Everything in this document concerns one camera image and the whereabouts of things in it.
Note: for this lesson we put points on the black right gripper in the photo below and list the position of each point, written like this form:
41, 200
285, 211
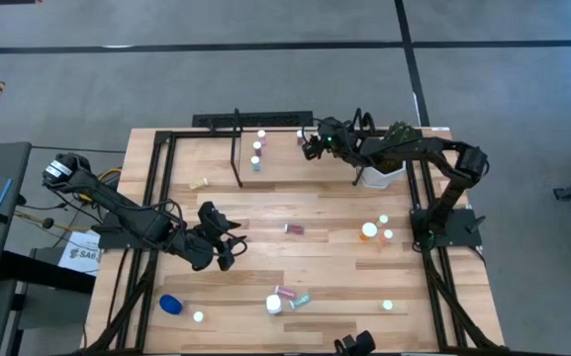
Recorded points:
339, 141

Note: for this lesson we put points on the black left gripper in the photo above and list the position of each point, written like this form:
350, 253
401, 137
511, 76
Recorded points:
196, 247

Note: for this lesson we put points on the blue vial with pink pills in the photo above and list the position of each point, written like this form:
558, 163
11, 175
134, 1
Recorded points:
300, 134

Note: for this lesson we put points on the pink pill vial white cap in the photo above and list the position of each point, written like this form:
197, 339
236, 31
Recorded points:
261, 133
285, 293
388, 234

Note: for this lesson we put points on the blue vial with white pills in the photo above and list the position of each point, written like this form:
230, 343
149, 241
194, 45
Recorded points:
255, 160

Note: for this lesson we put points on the large white medicine bottle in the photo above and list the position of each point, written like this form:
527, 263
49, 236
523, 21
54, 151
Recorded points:
273, 302

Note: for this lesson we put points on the blue round cap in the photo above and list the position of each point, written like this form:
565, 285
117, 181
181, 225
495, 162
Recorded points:
170, 304

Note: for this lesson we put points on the large orange pill vial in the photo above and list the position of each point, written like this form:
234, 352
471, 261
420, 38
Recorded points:
368, 230

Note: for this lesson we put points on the green pill vial white cap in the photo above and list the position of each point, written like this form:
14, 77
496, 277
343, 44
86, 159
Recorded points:
300, 301

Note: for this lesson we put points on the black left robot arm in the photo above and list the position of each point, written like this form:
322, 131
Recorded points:
117, 207

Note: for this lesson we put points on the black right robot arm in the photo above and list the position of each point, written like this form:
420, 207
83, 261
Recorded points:
413, 148

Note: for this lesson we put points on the black perforated plate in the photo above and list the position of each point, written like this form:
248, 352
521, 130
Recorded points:
265, 119

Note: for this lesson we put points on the green cactus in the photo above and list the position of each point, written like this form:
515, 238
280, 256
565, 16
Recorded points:
401, 131

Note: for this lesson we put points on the white printed paper sheet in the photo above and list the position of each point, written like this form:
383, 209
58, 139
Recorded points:
79, 254

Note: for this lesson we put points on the black bulky object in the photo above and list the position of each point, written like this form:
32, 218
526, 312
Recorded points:
359, 343

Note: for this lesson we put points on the black desk beam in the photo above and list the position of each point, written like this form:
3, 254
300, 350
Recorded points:
42, 272

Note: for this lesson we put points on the wooden shelf black frame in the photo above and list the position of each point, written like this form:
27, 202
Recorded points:
295, 168

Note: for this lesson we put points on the black aluminium table frame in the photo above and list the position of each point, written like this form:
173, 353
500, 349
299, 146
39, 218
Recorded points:
149, 267

